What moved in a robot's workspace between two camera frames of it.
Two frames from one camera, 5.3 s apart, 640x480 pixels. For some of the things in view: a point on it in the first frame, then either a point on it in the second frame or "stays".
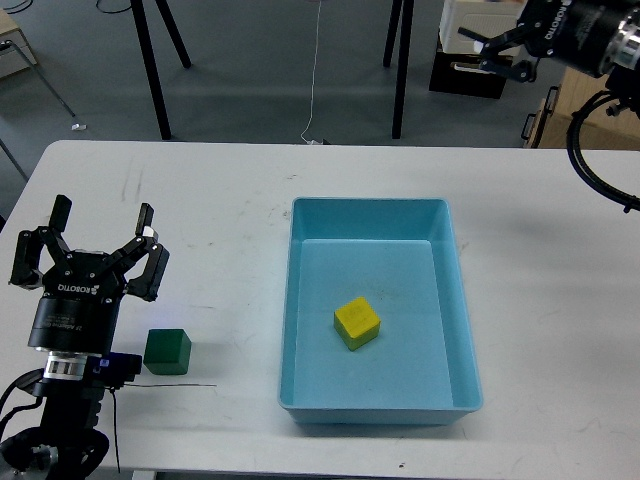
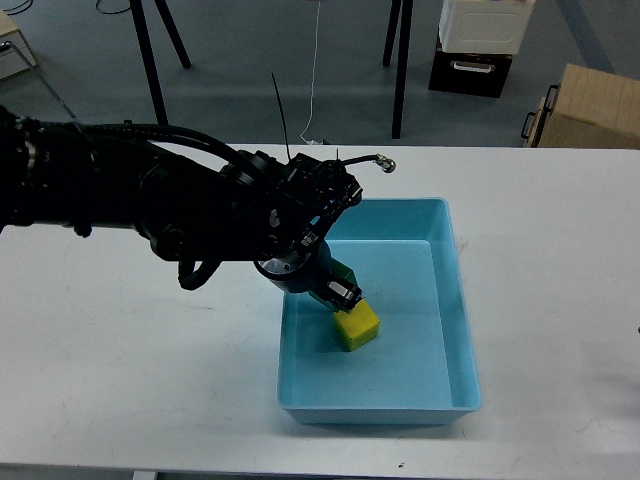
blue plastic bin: (402, 257) stays
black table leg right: (401, 68) stays
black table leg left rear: (174, 33) stays
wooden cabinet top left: (19, 57) stays
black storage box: (461, 73) stays
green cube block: (167, 352) -> (341, 272)
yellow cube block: (356, 323) stays
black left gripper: (79, 304) -> (310, 197)
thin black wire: (154, 385) -> (283, 117)
